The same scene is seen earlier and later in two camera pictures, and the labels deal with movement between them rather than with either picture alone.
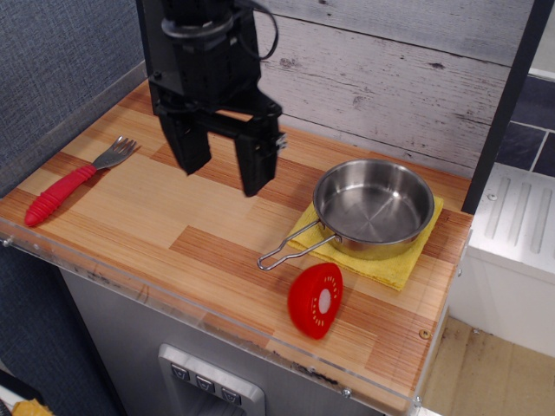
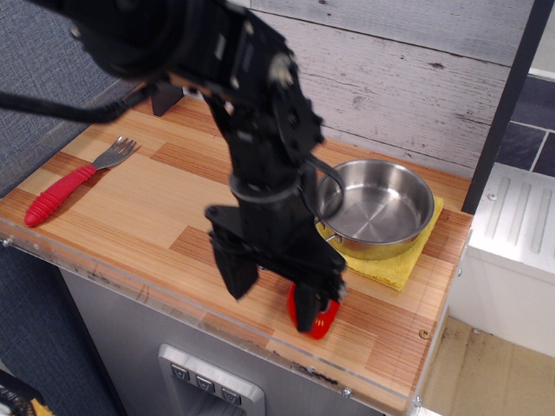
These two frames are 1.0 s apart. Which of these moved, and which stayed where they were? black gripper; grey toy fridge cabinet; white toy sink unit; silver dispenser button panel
Moved: black gripper
Stayed: white toy sink unit; grey toy fridge cabinet; silver dispenser button panel
